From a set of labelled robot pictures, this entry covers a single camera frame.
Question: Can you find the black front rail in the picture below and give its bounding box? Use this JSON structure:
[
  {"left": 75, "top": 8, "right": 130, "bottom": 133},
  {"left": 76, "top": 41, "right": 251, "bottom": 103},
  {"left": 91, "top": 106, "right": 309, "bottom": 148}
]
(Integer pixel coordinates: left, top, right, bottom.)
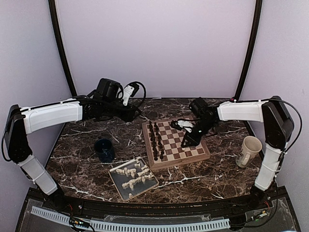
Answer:
[{"left": 64, "top": 196, "right": 251, "bottom": 217}]

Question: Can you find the metal tray wooden rim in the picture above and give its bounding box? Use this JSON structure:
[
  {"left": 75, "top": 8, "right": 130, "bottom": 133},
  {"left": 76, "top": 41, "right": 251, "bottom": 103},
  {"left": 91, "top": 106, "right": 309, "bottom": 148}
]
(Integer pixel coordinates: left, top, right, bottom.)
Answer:
[{"left": 108, "top": 156, "right": 160, "bottom": 202}]

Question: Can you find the cream white mug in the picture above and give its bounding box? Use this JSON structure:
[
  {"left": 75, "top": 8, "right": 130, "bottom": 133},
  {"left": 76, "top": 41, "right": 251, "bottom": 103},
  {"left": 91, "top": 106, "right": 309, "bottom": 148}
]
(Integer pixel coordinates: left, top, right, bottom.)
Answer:
[{"left": 236, "top": 136, "right": 262, "bottom": 168}]

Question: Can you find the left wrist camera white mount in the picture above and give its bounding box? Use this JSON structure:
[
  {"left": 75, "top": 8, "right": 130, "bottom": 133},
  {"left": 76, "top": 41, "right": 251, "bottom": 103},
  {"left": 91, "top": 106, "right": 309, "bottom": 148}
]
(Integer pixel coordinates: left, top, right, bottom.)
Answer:
[{"left": 122, "top": 82, "right": 140, "bottom": 106}]

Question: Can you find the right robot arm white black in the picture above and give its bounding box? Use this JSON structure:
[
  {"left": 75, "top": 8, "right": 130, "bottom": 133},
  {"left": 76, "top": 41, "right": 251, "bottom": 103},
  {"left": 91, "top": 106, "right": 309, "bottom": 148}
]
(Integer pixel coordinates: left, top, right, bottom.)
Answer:
[{"left": 176, "top": 96, "right": 295, "bottom": 191}]

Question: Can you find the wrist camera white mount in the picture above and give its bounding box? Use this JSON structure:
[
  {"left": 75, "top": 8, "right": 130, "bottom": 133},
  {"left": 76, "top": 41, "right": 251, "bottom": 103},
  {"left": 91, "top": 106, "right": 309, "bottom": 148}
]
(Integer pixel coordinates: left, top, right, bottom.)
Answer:
[
  {"left": 122, "top": 82, "right": 140, "bottom": 106},
  {"left": 170, "top": 119, "right": 194, "bottom": 132}
]

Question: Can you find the wooden chess board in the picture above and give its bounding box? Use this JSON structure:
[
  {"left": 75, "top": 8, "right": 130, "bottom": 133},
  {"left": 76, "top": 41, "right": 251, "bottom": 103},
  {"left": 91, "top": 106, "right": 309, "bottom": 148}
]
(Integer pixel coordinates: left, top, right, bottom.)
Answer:
[{"left": 142, "top": 118, "right": 211, "bottom": 171}]

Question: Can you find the dark blue mug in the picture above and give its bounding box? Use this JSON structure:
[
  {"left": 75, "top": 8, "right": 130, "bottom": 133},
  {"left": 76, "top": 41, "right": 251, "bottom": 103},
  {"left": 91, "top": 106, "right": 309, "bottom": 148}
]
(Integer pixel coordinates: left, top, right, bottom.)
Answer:
[{"left": 94, "top": 138, "right": 115, "bottom": 163}]

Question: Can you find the white chess pieces pile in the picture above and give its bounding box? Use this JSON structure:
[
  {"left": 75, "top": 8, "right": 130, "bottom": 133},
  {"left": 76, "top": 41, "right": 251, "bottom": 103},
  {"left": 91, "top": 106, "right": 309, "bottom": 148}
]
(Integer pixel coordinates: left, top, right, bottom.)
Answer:
[{"left": 115, "top": 159, "right": 154, "bottom": 197}]

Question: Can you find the white slotted cable duct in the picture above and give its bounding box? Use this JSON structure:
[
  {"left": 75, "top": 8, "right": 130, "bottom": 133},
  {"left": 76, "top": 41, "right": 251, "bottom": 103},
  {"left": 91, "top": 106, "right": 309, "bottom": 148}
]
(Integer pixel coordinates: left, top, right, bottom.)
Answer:
[{"left": 30, "top": 206, "right": 230, "bottom": 232}]

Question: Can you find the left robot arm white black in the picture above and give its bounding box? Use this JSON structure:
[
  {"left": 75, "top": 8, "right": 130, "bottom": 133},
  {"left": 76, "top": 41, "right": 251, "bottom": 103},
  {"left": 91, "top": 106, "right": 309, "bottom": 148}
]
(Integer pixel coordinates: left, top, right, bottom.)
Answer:
[{"left": 0, "top": 96, "right": 141, "bottom": 211}]

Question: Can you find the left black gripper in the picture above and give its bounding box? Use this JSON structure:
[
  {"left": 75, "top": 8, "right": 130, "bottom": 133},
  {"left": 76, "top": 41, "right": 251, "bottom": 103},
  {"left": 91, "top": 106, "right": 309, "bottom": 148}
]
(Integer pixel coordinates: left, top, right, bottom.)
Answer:
[{"left": 102, "top": 99, "right": 141, "bottom": 122}]

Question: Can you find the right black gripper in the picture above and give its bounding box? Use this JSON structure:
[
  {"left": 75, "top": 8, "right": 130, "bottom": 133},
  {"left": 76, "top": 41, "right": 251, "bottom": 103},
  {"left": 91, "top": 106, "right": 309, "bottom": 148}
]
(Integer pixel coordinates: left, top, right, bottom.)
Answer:
[{"left": 181, "top": 118, "right": 216, "bottom": 147}]

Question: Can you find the black frame post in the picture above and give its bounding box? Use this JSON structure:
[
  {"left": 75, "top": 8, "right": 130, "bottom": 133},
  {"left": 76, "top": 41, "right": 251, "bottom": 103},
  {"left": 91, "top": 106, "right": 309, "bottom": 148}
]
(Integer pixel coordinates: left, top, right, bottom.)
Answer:
[
  {"left": 234, "top": 0, "right": 263, "bottom": 100},
  {"left": 48, "top": 0, "right": 77, "bottom": 97}
]

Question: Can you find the left black frame post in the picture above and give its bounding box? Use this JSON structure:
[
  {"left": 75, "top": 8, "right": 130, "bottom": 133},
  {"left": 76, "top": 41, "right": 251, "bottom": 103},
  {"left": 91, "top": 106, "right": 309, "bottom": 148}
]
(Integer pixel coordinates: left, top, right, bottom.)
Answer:
[{"left": 48, "top": 0, "right": 77, "bottom": 97}]

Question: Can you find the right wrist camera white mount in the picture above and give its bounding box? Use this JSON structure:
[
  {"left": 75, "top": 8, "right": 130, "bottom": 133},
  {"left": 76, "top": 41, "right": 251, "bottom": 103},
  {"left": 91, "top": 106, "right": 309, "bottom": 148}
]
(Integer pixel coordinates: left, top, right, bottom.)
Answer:
[{"left": 170, "top": 119, "right": 194, "bottom": 132}]

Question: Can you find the right black frame post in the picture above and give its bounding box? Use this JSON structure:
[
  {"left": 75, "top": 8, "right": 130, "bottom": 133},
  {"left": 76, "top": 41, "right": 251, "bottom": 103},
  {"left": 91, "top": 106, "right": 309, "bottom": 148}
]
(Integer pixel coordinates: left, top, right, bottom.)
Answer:
[{"left": 234, "top": 0, "right": 263, "bottom": 100}]

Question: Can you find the black chess pieces row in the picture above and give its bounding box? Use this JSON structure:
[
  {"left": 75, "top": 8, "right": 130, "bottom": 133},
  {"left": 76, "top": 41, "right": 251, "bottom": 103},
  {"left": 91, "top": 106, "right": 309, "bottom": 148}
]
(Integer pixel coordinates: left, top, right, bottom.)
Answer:
[{"left": 148, "top": 121, "right": 165, "bottom": 161}]

